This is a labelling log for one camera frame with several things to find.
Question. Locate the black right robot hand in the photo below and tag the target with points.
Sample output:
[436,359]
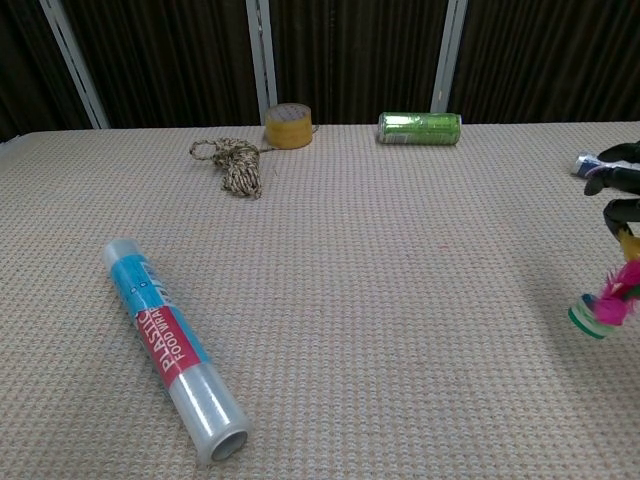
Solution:
[620,180]

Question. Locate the colourful feather shuttlecock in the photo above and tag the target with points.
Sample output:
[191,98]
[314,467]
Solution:
[612,307]

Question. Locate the blue silver wrapped roll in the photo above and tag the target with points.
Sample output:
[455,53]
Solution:
[584,164]

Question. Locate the green drink can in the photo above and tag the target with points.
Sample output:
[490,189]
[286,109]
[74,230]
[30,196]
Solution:
[420,128]

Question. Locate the beige woven table cloth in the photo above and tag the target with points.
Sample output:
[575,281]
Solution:
[320,320]

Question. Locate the yellow packing tape roll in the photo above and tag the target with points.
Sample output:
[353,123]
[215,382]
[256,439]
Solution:
[288,127]

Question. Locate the plastic food wrap roll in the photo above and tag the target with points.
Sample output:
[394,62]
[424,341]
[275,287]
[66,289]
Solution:
[165,330]

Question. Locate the grey metal frame post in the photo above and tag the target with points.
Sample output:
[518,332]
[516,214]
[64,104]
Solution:
[261,55]
[75,62]
[449,55]

